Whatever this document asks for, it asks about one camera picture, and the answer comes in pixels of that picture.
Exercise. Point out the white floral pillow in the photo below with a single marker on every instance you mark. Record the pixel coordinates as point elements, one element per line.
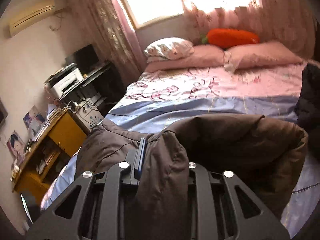
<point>167,49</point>

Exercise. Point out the white floral bag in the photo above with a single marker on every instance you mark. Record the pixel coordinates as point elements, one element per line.
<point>88,113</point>

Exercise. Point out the black shelf stand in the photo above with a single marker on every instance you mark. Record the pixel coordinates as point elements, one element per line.
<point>103,86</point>

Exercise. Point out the photo portrait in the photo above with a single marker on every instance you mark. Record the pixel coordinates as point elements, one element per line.
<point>33,121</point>
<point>16,147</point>

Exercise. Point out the pink pillow right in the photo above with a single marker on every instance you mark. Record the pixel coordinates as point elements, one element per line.
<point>267,54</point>

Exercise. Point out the pink floral curtain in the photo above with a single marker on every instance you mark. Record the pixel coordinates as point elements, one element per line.
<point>111,25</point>

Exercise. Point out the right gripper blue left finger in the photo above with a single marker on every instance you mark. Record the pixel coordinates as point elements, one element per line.
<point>119,183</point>

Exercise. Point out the blue pink bed sheet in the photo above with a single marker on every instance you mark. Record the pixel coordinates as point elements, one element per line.
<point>160,98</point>

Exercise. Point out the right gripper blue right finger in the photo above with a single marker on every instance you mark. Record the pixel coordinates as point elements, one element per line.
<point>203,214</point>

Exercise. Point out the black garment on bed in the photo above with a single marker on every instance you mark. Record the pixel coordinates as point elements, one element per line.
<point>307,107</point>

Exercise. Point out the photo portrait lower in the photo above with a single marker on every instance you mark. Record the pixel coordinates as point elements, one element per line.
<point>16,147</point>

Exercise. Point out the yellow wooden desk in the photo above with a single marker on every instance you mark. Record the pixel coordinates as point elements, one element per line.
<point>49,154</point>

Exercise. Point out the pink pillow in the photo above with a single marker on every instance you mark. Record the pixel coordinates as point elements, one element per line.
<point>267,54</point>
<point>204,56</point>

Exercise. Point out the pink pillow left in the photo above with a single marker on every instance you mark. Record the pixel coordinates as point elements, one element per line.
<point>204,56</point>

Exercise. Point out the brown puffer coat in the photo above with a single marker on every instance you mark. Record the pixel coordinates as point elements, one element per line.
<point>266,154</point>

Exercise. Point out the orange carrot plush pillow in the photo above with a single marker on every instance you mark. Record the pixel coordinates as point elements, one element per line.
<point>226,38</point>

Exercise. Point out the photo portrait upper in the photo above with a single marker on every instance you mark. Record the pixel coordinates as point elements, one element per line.
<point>33,121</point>

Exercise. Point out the white air conditioner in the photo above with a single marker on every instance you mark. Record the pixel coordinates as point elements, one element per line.
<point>31,15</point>

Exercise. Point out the white printer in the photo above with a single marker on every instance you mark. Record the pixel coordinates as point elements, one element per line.
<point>63,80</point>

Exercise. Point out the black monitor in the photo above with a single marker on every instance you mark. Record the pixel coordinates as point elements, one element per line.
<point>85,59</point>

